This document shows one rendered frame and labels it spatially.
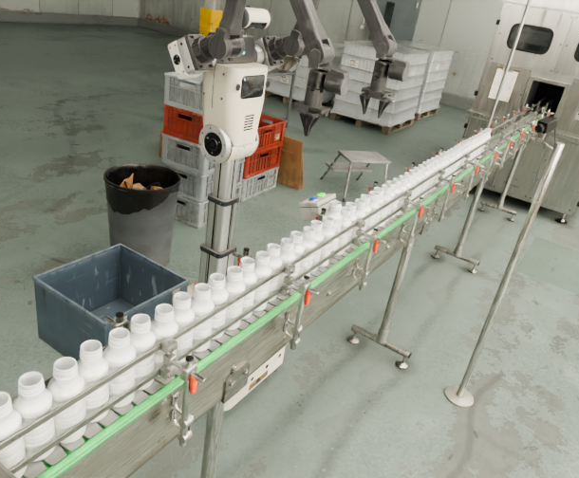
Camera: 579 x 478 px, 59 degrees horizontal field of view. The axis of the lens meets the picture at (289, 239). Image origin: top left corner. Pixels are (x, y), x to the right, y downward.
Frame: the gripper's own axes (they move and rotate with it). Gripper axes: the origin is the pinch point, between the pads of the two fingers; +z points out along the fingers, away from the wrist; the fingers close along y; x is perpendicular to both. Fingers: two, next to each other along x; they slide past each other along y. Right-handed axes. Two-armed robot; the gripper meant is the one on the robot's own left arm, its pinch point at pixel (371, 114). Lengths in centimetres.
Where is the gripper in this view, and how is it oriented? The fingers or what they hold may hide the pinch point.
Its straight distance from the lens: 205.7
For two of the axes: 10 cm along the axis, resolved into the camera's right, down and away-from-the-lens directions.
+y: -8.3, -3.5, 4.4
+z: -1.4, 8.8, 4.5
